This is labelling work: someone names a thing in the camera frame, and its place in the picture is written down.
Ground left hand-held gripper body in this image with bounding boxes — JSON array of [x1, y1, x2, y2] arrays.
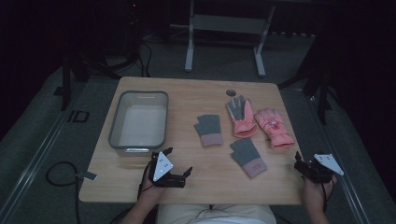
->
[[148, 150, 188, 189]]

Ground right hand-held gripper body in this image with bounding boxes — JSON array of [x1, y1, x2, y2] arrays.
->
[[303, 152, 346, 184]]

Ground grey plastic bin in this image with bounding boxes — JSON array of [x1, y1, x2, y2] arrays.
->
[[107, 90, 170, 158]]

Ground grey knit glove pink cuff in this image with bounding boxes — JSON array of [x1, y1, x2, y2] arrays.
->
[[193, 114, 224, 148], [229, 137, 269, 179]]

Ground pink ski glove grey palm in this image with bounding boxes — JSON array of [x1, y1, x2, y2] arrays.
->
[[226, 94, 259, 139]]

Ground person's left hand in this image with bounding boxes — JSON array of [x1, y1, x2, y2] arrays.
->
[[138, 172, 167, 203]]

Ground person's right hand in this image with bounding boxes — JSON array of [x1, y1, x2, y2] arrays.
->
[[303, 175, 338, 217]]

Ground pink ski glove red print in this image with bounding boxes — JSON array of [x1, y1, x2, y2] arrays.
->
[[254, 107, 296, 149]]

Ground person's beige trousers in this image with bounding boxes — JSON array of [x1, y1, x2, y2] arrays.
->
[[156, 203, 277, 224]]

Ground grey tape tab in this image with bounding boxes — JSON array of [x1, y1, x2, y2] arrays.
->
[[76, 170, 98, 182]]

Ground metal floor rail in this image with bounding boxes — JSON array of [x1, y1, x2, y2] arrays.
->
[[0, 78, 92, 224], [298, 88, 373, 224]]

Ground left hand-held gripper cable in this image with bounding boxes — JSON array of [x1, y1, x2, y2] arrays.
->
[[108, 160, 157, 224]]

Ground hand-held gripper cable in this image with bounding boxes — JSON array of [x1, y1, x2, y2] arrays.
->
[[319, 178, 336, 213], [108, 160, 157, 224]]

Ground right hand-held gripper cable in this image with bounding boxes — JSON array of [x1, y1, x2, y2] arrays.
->
[[319, 178, 336, 213]]

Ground black camera stand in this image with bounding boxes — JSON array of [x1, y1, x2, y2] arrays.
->
[[277, 27, 337, 126], [53, 0, 153, 112]]

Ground black floor cable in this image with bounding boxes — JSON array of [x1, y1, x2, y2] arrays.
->
[[45, 161, 82, 224]]

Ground white metal desk frame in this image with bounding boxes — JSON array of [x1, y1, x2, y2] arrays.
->
[[184, 0, 277, 78]]

